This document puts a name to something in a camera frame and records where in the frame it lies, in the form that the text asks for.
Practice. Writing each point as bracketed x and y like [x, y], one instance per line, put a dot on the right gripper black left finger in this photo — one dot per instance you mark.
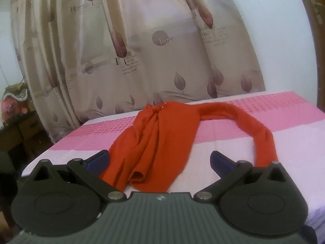
[59, 200]

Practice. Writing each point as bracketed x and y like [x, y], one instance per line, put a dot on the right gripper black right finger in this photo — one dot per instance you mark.
[255, 200]

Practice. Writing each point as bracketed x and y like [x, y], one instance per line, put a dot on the red knit sweater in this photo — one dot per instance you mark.
[151, 153]

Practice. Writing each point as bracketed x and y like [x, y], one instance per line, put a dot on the dark wooden side cabinet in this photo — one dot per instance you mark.
[27, 133]

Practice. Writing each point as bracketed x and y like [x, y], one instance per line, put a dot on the pink white checkered bedsheet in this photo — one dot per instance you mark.
[297, 127]

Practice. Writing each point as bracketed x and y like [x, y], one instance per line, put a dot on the floral decorative item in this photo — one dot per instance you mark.
[15, 102]

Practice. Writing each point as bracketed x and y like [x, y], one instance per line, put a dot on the beige leaf print curtain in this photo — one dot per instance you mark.
[84, 59]

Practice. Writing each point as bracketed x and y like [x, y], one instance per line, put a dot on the brown wooden door frame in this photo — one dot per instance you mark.
[315, 13]

